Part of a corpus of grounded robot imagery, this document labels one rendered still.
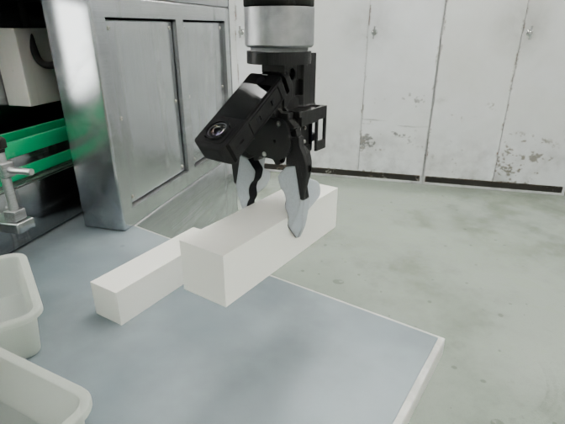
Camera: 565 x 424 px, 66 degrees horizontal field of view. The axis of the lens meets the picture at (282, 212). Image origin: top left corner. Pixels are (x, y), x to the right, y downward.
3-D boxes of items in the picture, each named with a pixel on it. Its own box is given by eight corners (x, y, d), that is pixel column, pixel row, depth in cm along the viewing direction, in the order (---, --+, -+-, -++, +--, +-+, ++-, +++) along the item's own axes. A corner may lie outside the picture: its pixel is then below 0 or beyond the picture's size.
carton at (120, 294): (219, 261, 87) (216, 234, 85) (121, 325, 68) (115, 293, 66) (195, 253, 90) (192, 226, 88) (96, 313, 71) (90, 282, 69)
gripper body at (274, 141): (327, 153, 54) (331, 50, 49) (289, 170, 48) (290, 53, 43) (277, 145, 58) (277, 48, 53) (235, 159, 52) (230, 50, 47)
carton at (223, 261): (335, 226, 63) (337, 188, 61) (225, 307, 45) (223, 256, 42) (299, 217, 66) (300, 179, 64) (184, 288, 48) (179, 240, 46)
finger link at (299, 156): (319, 195, 49) (303, 119, 47) (313, 199, 48) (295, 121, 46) (287, 198, 52) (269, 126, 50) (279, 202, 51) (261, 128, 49)
